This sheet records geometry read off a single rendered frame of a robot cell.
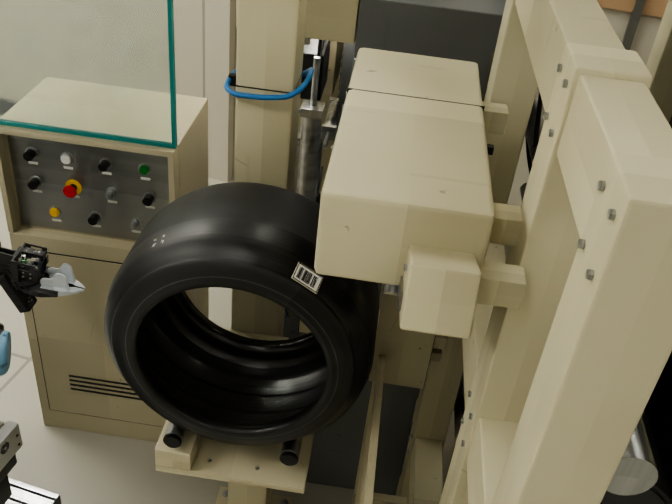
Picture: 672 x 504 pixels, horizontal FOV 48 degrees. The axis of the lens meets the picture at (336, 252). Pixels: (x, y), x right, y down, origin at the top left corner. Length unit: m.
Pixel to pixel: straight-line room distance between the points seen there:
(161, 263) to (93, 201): 0.97
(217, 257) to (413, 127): 0.47
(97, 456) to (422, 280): 2.20
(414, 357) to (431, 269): 0.97
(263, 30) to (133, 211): 0.98
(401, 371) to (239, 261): 0.69
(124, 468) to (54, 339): 0.55
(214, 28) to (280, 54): 2.62
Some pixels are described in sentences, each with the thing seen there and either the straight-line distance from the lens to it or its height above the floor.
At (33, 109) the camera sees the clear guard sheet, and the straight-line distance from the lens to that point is 2.39.
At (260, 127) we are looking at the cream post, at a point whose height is 1.56.
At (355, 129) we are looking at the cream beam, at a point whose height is 1.78.
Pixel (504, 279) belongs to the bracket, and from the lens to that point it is 1.13.
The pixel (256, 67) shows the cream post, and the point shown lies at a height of 1.70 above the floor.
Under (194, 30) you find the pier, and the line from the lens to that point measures 4.33.
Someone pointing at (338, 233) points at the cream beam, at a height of 1.72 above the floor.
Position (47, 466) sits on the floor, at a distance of 3.07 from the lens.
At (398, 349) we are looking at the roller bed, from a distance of 1.97.
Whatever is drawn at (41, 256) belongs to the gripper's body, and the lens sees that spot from 1.80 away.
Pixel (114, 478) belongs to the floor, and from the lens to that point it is 2.99.
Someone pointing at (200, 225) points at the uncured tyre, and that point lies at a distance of 1.54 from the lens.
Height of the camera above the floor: 2.33
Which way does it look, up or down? 35 degrees down
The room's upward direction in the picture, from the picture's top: 7 degrees clockwise
